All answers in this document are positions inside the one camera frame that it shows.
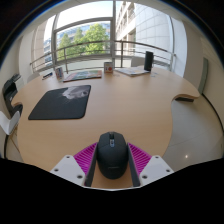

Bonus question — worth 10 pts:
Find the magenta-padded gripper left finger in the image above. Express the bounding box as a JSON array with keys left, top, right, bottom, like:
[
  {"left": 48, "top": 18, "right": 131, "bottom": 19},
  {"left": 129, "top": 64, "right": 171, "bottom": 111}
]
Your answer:
[{"left": 50, "top": 142, "right": 99, "bottom": 188}]

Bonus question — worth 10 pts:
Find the grey metal balcony railing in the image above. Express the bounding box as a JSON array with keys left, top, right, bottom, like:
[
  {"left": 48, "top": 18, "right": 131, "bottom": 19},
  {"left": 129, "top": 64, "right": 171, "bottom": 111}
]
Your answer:
[{"left": 29, "top": 40, "right": 177, "bottom": 73}]

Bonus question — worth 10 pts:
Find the dark stapler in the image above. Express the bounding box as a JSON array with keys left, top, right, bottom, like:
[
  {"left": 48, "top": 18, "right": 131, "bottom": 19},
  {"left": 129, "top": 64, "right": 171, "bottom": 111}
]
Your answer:
[{"left": 41, "top": 71, "right": 54, "bottom": 81}]

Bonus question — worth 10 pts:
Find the white printed mug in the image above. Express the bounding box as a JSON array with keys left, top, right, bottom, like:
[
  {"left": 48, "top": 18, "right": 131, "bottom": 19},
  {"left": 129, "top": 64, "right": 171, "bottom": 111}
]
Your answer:
[
  {"left": 54, "top": 66, "right": 65, "bottom": 81},
  {"left": 103, "top": 61, "right": 114, "bottom": 74}
]

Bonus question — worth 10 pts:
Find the white and blue booklet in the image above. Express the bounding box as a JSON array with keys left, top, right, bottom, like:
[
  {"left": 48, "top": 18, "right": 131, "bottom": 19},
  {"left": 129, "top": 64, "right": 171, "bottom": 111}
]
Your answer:
[{"left": 114, "top": 66, "right": 151, "bottom": 77}]

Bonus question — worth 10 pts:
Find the white chair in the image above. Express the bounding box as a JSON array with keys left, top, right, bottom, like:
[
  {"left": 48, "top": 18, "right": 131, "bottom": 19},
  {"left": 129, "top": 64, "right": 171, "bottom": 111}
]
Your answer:
[
  {"left": 0, "top": 110, "right": 21, "bottom": 136},
  {"left": 26, "top": 71, "right": 41, "bottom": 83}
]

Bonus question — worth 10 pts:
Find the red and blue magazine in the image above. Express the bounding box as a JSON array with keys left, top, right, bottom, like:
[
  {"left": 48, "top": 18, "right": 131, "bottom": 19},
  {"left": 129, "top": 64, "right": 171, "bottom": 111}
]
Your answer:
[{"left": 62, "top": 69, "right": 103, "bottom": 83}]

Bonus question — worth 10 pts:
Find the black printed mouse pad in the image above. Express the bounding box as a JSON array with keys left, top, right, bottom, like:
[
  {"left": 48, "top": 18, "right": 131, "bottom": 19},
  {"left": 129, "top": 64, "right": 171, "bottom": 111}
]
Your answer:
[{"left": 27, "top": 84, "right": 92, "bottom": 121}]

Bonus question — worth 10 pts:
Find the black computer mouse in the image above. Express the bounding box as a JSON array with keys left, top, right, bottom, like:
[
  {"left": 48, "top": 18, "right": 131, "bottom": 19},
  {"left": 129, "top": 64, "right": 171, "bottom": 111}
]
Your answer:
[{"left": 96, "top": 131, "right": 130, "bottom": 180}]

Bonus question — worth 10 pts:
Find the black upright speaker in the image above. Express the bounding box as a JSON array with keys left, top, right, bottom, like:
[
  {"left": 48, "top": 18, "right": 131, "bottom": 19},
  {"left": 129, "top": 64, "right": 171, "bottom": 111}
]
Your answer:
[{"left": 143, "top": 50, "right": 155, "bottom": 72}]

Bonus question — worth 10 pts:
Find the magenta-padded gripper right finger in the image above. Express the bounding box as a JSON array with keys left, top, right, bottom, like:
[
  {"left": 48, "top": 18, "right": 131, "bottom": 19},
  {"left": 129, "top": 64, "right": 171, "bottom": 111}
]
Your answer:
[{"left": 127, "top": 142, "right": 175, "bottom": 188}]

